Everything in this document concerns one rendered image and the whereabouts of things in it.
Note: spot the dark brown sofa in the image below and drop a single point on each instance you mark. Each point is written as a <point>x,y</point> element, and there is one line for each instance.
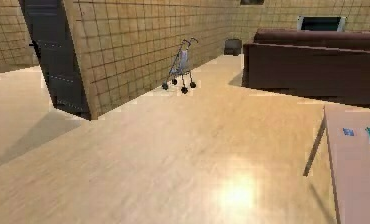
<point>309,68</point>

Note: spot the dark framed wall picture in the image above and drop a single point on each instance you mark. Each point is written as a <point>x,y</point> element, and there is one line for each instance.
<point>252,1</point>

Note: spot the grey folding stroller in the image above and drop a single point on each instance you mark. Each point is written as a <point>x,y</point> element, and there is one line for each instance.
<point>182,63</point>

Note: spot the dark grey room door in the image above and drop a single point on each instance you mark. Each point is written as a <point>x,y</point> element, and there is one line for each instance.
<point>56,56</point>

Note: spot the small blue card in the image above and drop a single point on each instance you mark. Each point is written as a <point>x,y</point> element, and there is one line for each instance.
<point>348,132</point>

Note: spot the dark grey bin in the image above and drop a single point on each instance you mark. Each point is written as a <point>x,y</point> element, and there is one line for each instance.
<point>233,47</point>

